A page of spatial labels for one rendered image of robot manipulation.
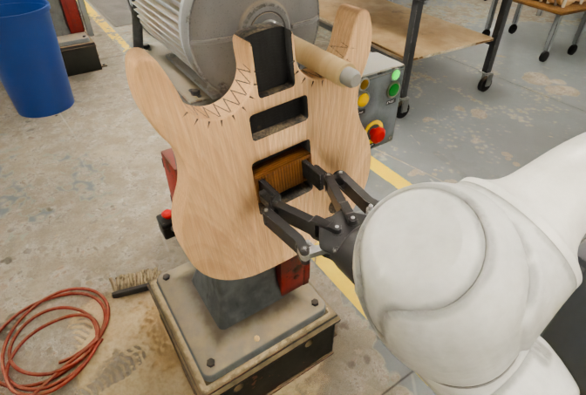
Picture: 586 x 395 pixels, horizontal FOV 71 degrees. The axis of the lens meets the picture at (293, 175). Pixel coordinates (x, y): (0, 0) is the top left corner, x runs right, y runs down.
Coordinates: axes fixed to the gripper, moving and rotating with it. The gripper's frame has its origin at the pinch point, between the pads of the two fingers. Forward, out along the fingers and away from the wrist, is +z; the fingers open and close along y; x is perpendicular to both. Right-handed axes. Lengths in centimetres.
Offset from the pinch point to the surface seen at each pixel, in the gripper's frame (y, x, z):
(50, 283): -60, -103, 115
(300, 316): 13, -81, 25
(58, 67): -17, -72, 286
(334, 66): 7.6, 16.3, -2.3
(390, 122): 39.0, -13.7, 16.9
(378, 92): 34.6, -4.4, 16.8
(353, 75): 8.3, 15.9, -5.3
